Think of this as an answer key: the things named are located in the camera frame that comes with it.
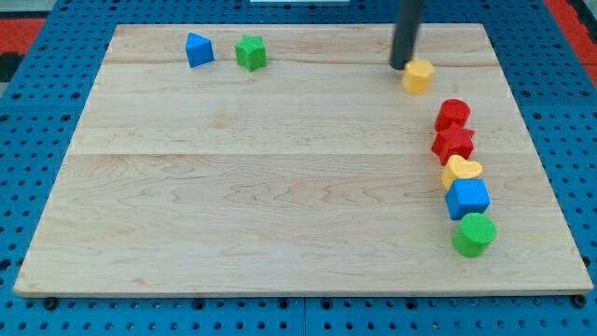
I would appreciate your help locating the green circle block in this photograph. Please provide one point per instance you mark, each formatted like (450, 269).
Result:
(473, 235)

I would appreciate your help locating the yellow heart block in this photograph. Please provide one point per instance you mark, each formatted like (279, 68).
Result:
(457, 167)

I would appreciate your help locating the blue triangle block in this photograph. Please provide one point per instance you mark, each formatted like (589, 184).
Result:
(199, 50)

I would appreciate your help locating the blue cube block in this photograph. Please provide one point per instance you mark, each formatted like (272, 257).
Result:
(467, 196)

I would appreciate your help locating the red star block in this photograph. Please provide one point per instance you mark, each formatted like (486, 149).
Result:
(454, 140)

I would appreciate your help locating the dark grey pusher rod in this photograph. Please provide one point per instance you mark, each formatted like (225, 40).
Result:
(408, 16)

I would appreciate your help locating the red circle block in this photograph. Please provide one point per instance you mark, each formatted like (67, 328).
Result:
(452, 111)

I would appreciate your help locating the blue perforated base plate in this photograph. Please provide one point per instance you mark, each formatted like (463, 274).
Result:
(44, 99)

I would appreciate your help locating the yellow hexagon block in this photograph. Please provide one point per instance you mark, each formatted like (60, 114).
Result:
(418, 76)

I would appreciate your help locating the wooden board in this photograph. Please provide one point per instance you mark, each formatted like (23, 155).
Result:
(310, 177)

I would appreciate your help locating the green star block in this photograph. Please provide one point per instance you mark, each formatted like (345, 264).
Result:
(251, 52)

